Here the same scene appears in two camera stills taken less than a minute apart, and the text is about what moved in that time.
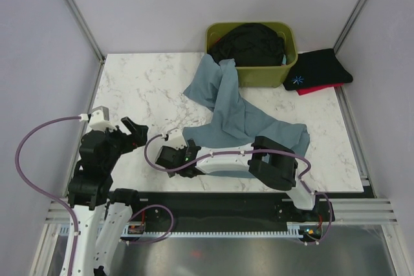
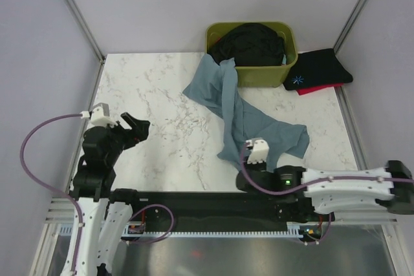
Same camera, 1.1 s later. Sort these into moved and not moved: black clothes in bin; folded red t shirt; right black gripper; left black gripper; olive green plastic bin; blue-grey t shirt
Moved: blue-grey t shirt; right black gripper
Not moved: olive green plastic bin; left black gripper; black clothes in bin; folded red t shirt
